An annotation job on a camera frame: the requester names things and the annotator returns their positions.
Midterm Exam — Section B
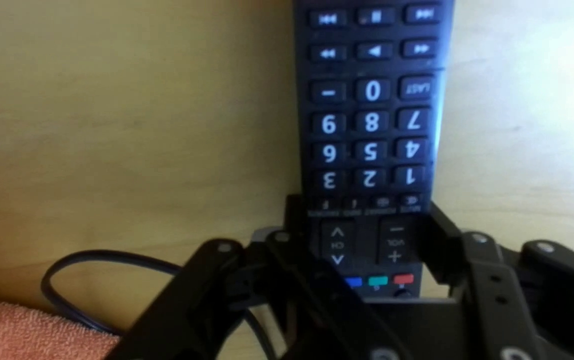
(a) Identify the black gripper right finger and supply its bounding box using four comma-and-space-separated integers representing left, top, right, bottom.
424, 205, 574, 360

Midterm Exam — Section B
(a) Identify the black remote control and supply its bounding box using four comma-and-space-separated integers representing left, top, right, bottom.
292, 0, 457, 299

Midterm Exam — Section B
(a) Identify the orange towel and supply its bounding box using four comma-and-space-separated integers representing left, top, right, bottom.
0, 302, 119, 360

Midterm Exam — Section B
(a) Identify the black cable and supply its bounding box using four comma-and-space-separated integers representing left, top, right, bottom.
41, 247, 282, 360

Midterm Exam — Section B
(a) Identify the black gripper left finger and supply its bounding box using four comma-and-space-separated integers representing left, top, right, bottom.
106, 195, 394, 360

